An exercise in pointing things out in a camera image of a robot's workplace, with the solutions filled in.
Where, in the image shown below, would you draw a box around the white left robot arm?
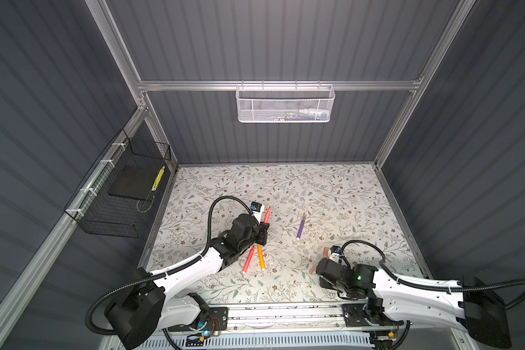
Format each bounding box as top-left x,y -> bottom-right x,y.
104,214 -> 270,349

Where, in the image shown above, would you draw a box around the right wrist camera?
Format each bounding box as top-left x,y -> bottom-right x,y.
329,246 -> 342,264

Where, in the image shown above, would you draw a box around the black wire basket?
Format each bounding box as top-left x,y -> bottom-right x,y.
65,131 -> 172,239

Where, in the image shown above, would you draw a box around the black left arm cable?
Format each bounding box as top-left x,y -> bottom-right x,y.
85,195 -> 255,336

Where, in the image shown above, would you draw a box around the yellow orange marker pen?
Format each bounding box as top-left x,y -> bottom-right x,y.
258,244 -> 266,271

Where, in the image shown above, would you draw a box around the white vented cable duct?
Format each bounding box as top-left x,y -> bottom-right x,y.
139,332 -> 375,350

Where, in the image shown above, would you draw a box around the yellow marker in basket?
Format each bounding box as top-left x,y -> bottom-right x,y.
151,166 -> 166,192

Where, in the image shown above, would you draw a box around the black foam block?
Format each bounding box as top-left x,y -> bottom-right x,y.
107,166 -> 160,201

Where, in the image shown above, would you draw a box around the pens in white basket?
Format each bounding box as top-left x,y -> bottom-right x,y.
260,109 -> 330,122

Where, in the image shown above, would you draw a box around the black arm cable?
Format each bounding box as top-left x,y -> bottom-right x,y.
338,239 -> 525,311
85,195 -> 255,336

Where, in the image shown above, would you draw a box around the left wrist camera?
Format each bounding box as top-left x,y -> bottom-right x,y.
250,201 -> 265,223

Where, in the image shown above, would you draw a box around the white wire mesh basket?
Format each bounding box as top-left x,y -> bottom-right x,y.
235,84 -> 335,123

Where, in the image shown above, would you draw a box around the purple marker pen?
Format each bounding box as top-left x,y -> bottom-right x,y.
296,213 -> 307,240

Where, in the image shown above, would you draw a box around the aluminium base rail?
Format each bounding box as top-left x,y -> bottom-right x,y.
165,301 -> 403,333

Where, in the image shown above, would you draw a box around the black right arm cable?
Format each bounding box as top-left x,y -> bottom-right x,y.
338,239 -> 525,311

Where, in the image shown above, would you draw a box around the pink red marker pen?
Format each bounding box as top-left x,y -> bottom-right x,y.
263,207 -> 271,224

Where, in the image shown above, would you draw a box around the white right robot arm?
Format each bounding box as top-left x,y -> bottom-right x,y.
315,258 -> 512,349

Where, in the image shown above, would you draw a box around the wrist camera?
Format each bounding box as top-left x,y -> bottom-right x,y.
329,246 -> 342,264
250,201 -> 265,223

